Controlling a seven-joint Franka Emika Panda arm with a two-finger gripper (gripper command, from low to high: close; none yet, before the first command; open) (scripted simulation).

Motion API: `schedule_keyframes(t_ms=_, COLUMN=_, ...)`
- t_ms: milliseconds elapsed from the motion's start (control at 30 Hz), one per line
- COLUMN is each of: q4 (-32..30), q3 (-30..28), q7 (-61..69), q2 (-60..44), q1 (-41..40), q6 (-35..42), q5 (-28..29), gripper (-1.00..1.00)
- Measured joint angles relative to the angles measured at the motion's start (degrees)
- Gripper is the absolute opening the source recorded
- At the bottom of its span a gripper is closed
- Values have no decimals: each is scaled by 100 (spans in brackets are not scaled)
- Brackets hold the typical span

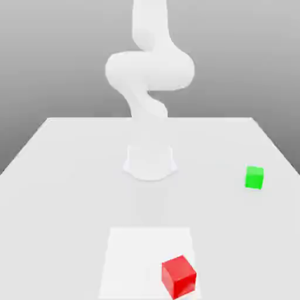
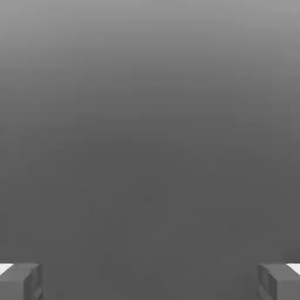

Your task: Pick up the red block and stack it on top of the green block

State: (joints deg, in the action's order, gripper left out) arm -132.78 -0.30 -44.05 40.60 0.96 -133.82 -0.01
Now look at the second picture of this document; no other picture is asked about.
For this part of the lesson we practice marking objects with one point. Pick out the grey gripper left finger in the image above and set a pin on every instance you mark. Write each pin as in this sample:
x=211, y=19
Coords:
x=16, y=283

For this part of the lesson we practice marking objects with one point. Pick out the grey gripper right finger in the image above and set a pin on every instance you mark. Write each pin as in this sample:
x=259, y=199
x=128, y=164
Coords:
x=283, y=283

